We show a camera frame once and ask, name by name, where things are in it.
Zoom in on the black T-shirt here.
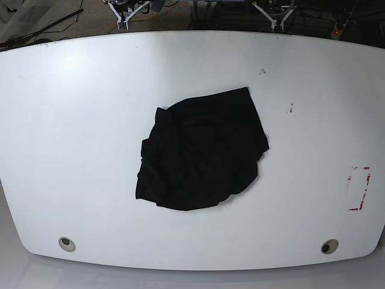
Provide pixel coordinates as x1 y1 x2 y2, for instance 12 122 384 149
135 87 269 211

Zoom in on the red tape rectangle marking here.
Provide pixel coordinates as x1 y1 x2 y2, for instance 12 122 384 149
344 166 371 211

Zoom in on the black power strip red light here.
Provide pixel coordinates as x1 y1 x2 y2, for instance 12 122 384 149
330 10 351 40

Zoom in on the black tripod rod on floor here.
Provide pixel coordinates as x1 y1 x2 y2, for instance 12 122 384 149
1 8 84 51

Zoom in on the left table cable grommet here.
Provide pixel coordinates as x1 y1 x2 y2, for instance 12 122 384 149
58 237 76 252

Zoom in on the table cable grommet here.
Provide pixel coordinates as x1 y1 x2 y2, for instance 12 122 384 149
58 237 76 252
321 239 339 255

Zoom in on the right table cable grommet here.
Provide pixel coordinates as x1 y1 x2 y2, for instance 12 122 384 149
321 239 339 255

